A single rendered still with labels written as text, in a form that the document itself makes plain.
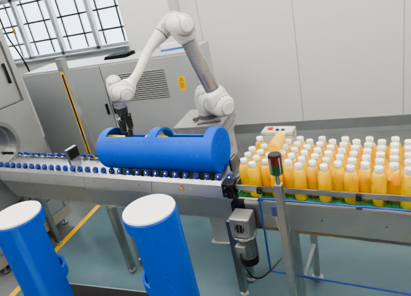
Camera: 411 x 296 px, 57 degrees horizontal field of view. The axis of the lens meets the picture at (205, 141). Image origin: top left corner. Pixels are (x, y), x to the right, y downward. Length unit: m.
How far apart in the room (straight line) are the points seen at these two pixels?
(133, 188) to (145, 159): 0.29
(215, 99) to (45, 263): 1.45
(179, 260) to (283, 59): 3.34
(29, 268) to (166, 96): 2.22
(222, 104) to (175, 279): 1.15
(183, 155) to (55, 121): 2.85
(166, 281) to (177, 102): 2.27
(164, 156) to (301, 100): 2.95
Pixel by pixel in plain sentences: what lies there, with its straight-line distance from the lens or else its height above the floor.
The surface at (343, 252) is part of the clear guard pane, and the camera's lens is 2.13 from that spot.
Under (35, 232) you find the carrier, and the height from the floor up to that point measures 0.94.
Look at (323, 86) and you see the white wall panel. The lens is 4.94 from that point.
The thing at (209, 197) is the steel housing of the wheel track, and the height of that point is 0.83.
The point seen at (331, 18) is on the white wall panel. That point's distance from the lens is 4.76.
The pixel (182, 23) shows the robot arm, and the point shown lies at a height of 1.83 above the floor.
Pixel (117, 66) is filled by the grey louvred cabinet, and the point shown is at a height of 1.39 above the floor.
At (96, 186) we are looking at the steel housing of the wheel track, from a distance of 2.88.
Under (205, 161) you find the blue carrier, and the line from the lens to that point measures 2.23.
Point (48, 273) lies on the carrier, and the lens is 2.53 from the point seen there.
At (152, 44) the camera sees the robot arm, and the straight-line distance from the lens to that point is 2.57.
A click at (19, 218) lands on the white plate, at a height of 1.04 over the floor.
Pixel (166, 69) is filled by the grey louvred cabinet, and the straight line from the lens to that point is 3.91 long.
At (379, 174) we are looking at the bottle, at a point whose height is 1.07.
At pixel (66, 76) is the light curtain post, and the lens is 3.26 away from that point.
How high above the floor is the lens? 2.05
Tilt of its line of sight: 23 degrees down
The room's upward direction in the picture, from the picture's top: 12 degrees counter-clockwise
